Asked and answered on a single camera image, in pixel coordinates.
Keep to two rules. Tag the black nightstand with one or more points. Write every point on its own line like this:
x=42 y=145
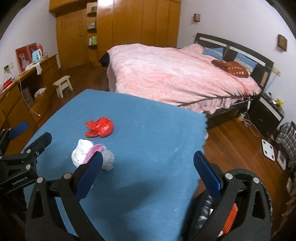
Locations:
x=266 y=116

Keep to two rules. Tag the white bathroom scale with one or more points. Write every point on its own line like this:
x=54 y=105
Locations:
x=268 y=150

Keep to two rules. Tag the black cloth on bed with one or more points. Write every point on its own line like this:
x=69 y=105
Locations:
x=104 y=60

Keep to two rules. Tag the white cloth on cabinet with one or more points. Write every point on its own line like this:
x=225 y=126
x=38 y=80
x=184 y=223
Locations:
x=33 y=65

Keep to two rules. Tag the small framed scale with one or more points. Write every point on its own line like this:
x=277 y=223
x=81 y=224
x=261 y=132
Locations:
x=281 y=160

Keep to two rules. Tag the grey sock ball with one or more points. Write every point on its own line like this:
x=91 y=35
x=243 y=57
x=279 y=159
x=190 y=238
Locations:
x=108 y=160

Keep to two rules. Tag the wooden wardrobe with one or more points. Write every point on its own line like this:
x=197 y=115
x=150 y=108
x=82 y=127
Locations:
x=85 y=30

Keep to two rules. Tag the brown dotted pillow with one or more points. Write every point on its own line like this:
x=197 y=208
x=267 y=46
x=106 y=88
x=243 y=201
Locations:
x=232 y=68

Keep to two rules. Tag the small white wooden stool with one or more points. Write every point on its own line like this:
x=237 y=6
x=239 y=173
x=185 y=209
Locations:
x=62 y=84

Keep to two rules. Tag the black lined trash bin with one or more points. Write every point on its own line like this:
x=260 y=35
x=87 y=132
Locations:
x=201 y=208

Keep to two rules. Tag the white rag in drawer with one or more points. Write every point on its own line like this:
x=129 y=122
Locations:
x=39 y=92

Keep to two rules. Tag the red plastic bag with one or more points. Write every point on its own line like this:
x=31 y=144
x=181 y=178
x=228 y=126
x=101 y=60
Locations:
x=102 y=127

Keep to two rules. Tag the left blue pillow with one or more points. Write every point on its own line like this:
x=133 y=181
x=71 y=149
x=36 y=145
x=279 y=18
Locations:
x=217 y=53

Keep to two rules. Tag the blue blanket table cover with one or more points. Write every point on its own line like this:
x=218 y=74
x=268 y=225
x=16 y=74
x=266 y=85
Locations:
x=147 y=193

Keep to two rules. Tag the left wall lamp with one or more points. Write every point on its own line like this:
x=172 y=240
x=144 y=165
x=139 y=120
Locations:
x=196 y=18

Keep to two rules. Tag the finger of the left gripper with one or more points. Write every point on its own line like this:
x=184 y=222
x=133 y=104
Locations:
x=34 y=150
x=12 y=133

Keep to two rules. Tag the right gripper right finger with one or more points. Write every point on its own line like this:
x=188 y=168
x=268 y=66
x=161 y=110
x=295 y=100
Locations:
x=238 y=186

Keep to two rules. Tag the pink quilt bed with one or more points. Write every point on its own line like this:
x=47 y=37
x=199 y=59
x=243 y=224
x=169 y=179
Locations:
x=180 y=77

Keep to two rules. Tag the black bed headboard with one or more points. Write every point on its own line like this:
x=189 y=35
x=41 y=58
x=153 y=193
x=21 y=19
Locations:
x=262 y=70

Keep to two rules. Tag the right blue pillow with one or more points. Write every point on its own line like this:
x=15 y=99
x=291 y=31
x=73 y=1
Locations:
x=246 y=62

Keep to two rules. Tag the wooden side cabinet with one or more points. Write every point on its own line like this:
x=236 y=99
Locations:
x=18 y=103

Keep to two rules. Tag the plaid shirt pile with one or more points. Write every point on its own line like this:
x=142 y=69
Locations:
x=286 y=138

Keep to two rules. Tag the pink face mask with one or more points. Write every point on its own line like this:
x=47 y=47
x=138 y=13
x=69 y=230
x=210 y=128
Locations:
x=91 y=152

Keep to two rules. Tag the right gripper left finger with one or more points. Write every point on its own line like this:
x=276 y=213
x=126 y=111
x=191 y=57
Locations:
x=44 y=221

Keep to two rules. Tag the right wall lamp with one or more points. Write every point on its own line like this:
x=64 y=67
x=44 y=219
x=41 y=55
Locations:
x=282 y=42

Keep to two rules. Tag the blue pillow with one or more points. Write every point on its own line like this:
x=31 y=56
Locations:
x=246 y=62
x=217 y=53

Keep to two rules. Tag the wall lamp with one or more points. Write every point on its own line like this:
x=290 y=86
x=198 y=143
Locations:
x=196 y=18
x=282 y=42

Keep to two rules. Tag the light blue kettle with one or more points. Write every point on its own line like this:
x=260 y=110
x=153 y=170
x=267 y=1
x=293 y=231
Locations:
x=37 y=55

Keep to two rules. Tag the yellow plush toy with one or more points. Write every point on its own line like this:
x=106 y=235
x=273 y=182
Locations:
x=279 y=103

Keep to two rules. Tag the red picture frame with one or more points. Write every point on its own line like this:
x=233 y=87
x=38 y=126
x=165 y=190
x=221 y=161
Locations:
x=24 y=55

